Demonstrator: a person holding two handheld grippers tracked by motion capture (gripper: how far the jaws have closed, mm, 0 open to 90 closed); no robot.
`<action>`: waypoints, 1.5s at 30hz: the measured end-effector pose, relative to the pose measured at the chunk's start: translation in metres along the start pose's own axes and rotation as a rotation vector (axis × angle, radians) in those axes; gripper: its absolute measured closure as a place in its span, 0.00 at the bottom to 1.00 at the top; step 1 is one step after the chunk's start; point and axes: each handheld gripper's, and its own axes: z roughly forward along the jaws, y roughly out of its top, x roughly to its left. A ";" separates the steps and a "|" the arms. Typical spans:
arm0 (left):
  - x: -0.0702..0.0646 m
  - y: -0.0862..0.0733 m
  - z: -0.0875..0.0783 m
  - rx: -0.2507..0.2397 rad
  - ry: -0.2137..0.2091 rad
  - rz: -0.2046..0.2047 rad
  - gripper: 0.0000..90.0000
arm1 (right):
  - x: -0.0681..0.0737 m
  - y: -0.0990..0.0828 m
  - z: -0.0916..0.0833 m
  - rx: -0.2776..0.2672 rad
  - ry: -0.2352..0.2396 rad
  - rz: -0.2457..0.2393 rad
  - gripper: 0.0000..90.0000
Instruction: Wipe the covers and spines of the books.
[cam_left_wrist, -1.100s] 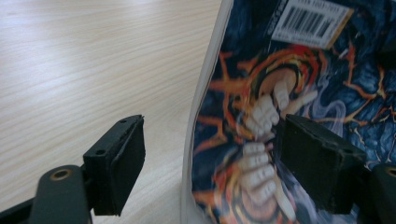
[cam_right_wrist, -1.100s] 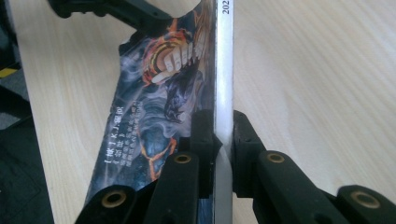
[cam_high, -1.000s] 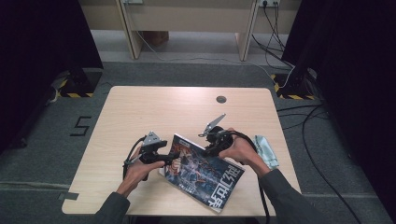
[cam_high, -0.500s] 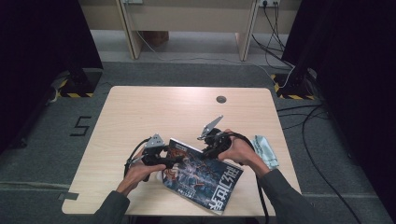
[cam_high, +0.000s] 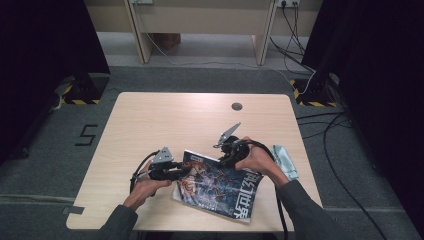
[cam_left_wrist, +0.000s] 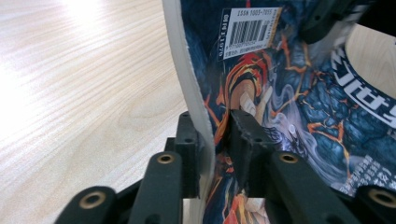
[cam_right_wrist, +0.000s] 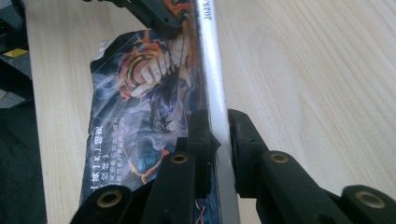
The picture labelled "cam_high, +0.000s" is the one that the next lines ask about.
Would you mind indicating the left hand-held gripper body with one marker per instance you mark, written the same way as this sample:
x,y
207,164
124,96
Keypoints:
x,y
161,166

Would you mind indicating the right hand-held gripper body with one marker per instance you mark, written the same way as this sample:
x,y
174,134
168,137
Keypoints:
x,y
233,146

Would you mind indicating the illustrated magazine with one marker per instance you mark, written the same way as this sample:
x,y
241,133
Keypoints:
x,y
216,190

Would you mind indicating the light blue cloth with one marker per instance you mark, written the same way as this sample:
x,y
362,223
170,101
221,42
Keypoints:
x,y
285,163

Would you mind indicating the person's left hand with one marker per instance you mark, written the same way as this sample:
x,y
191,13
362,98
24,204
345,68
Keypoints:
x,y
146,190

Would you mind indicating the person's right hand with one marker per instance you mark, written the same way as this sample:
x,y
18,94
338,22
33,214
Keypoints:
x,y
260,163

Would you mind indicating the black tape numeral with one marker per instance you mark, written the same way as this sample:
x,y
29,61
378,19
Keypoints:
x,y
87,135

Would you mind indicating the black stand base striped tape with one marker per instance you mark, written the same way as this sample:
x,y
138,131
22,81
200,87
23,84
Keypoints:
x,y
315,93
85,90

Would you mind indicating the grey tape piece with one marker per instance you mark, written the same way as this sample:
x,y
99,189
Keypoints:
x,y
74,210

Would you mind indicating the brown cardboard box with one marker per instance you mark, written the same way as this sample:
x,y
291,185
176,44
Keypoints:
x,y
166,40

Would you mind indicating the black curtain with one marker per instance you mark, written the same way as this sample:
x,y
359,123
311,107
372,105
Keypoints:
x,y
383,83
40,66

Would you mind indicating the white wall socket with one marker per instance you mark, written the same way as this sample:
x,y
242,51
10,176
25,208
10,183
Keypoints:
x,y
288,2

